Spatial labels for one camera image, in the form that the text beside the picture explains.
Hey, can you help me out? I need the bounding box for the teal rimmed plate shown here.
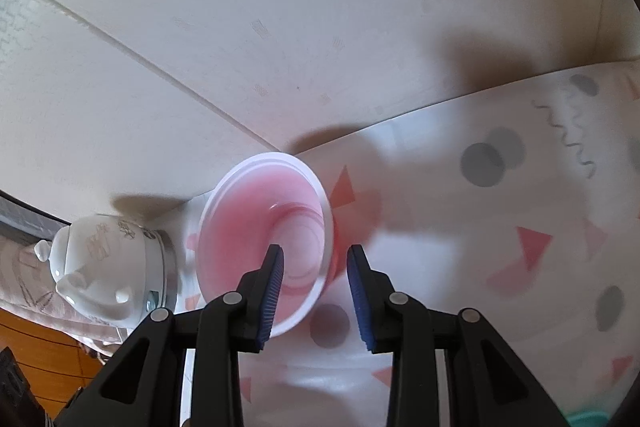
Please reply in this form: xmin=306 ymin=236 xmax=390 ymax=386
xmin=564 ymin=408 xmax=617 ymax=427

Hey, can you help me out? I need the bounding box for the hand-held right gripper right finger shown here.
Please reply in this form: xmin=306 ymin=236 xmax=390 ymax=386
xmin=346 ymin=244 xmax=573 ymax=427

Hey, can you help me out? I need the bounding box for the pink plastic bowl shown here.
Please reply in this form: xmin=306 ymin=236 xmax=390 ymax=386
xmin=196 ymin=152 xmax=336 ymax=339

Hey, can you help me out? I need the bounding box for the patterned white table cloth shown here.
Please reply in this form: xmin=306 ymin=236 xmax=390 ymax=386
xmin=181 ymin=59 xmax=640 ymax=427

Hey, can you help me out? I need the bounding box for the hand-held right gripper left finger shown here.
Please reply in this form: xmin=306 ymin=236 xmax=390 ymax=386
xmin=54 ymin=244 xmax=286 ymax=427

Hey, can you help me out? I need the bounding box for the white kettle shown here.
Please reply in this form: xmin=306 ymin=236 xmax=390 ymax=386
xmin=34 ymin=213 xmax=177 ymax=327

